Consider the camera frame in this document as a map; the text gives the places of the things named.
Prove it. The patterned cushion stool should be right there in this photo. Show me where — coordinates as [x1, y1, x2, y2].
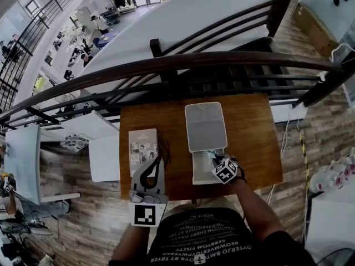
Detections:
[60, 134, 89, 151]

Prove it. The person's khaki trouser leg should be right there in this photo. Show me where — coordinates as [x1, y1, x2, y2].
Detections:
[169, 197, 236, 213]

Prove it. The person's right forearm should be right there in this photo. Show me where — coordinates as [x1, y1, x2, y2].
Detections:
[230, 180, 286, 242]

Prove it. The dark stair railing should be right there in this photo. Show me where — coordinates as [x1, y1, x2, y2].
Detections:
[149, 0, 292, 58]

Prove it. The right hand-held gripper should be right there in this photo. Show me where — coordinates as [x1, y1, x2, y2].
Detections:
[212, 155, 246, 185]

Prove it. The pack of water bottles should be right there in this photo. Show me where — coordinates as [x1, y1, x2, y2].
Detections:
[309, 155, 355, 193]

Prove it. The white plastic drawer box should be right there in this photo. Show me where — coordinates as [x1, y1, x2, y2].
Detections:
[184, 101, 231, 185]

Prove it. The white counter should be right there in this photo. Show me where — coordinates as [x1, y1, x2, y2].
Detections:
[305, 190, 355, 263]

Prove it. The yellow black floor strip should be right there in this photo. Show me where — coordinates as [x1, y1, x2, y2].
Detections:
[298, 129, 310, 188]

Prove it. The brown wooden table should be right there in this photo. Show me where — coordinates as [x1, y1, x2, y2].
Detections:
[119, 93, 283, 202]

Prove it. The dark curved handrail railing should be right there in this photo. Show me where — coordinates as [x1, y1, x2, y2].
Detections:
[0, 51, 355, 131]

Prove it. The black balcony railing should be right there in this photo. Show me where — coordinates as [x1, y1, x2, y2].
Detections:
[0, 0, 85, 113]

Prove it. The clear plastic bag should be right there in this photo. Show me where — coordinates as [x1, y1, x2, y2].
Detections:
[204, 151, 220, 171]

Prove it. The grey book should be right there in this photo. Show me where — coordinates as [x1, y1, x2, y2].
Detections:
[128, 128, 159, 178]

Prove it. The person's black printed t-shirt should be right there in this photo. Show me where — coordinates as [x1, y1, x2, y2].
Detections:
[108, 207, 317, 266]

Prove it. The white chair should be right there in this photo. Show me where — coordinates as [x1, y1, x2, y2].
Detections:
[59, 110, 120, 183]

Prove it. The white table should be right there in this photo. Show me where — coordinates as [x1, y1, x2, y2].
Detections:
[4, 125, 81, 204]

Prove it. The person's left forearm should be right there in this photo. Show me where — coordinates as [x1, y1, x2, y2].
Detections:
[110, 224, 152, 262]

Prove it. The white cable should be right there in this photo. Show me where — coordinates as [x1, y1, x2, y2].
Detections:
[266, 117, 291, 204]

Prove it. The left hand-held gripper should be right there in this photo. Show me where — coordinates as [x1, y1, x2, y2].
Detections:
[128, 156, 169, 227]

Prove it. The brown cardboard box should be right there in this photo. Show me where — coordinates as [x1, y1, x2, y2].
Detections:
[291, 4, 339, 58]

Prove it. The black standing fan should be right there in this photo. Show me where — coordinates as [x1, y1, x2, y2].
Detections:
[316, 248, 355, 266]

